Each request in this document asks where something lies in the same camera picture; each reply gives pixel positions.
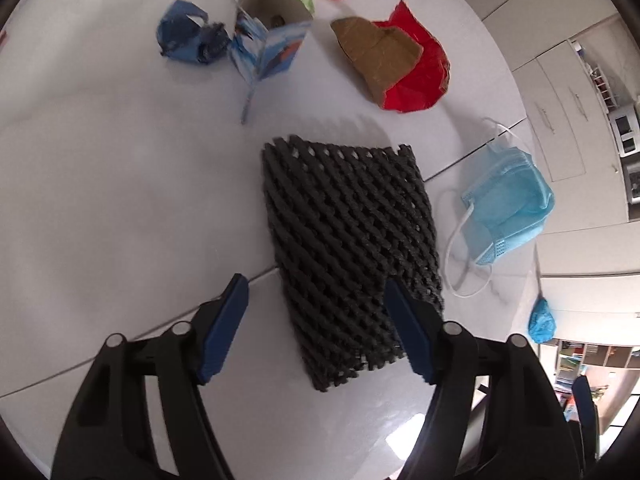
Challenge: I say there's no black foam mesh sleeve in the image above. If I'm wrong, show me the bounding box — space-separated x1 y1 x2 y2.
262 136 444 392

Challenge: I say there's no blue surgical face mask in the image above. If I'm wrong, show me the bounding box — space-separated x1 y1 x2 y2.
444 117 557 298

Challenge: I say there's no red torn cardboard piece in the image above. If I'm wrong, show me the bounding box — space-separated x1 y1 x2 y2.
331 0 450 114

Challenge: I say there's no blue printed carton box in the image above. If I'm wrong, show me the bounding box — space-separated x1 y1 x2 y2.
230 0 314 124

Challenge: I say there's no blue wrapper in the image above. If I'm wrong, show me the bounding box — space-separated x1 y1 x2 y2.
155 0 231 65

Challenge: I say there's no blue plastic bag on floor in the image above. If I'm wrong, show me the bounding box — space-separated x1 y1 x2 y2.
527 297 556 344

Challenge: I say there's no wooden bookshelf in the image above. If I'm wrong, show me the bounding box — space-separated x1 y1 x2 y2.
552 339 639 413

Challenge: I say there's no white oval table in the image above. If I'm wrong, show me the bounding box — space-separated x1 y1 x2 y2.
1 0 527 479

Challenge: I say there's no grey drawer cabinet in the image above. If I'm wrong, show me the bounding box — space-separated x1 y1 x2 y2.
514 41 628 234

